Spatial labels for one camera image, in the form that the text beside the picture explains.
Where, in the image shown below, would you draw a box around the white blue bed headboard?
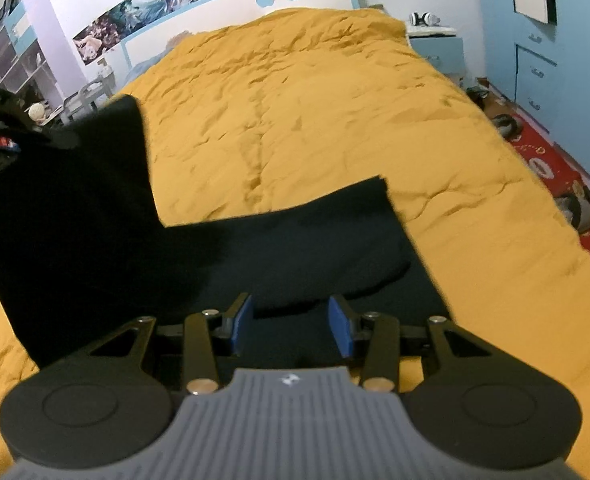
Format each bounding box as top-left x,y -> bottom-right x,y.
121,0 -> 359,80

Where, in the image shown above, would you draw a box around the white blue bookshelf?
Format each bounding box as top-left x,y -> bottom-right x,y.
0,0 -> 64,110

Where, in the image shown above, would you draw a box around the white headphones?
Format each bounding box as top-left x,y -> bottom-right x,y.
410,12 -> 440,27

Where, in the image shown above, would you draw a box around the blue white wardrobe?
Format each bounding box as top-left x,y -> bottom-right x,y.
480,0 -> 590,177

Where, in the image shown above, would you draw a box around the blue bedside table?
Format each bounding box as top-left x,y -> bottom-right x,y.
409,35 -> 466,84

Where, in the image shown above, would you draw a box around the yellow quilted duvet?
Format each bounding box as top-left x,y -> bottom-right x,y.
0,9 -> 590,479

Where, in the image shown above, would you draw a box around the black pants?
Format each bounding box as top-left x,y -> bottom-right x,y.
0,96 -> 447,368

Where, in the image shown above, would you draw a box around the anime wall posters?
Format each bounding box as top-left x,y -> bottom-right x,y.
72,0 -> 199,65

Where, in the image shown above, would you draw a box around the grey metal chair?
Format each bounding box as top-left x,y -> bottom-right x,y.
60,74 -> 115,125

